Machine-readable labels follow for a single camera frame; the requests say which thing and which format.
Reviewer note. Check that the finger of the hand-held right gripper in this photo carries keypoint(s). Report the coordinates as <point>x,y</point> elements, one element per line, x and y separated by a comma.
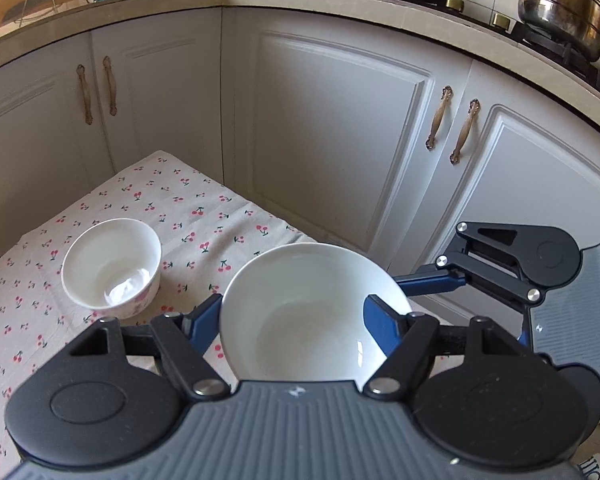
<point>430,281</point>

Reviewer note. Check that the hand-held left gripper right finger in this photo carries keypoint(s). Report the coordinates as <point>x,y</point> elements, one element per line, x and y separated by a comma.
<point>380,321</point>

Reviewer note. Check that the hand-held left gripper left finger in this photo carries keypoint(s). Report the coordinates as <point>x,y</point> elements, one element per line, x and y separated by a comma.
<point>207,316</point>

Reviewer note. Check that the white bowl with pink flowers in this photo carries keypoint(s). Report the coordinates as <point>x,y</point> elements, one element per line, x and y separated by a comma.
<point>105,265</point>
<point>300,320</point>

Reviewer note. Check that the cherry print tablecloth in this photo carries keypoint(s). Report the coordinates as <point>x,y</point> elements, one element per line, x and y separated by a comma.
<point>190,220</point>

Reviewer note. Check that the cream cabinet door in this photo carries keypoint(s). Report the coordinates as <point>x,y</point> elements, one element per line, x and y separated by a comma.
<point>165,100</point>
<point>540,170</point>
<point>340,140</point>
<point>30,150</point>

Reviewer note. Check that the gas stove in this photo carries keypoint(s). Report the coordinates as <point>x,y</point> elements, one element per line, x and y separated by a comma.
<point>530,35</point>

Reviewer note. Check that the brass stove knob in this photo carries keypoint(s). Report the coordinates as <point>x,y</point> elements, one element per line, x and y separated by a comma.
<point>501,21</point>
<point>454,2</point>

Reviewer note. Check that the steel pot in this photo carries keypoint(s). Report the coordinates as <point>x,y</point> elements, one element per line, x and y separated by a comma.
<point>562,7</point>

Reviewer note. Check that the kitchen countertop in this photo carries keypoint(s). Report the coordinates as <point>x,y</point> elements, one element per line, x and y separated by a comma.
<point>300,5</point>

